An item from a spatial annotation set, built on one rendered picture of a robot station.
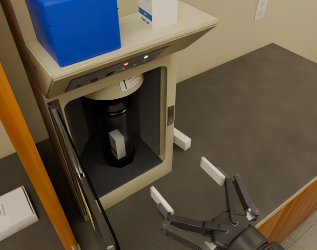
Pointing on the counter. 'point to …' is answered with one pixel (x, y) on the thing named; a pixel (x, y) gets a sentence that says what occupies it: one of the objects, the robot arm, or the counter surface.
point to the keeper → (170, 115)
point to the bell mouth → (117, 89)
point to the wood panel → (27, 150)
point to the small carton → (158, 12)
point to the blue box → (75, 28)
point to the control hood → (50, 72)
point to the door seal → (92, 187)
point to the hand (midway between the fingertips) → (180, 178)
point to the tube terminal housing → (17, 27)
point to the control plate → (113, 69)
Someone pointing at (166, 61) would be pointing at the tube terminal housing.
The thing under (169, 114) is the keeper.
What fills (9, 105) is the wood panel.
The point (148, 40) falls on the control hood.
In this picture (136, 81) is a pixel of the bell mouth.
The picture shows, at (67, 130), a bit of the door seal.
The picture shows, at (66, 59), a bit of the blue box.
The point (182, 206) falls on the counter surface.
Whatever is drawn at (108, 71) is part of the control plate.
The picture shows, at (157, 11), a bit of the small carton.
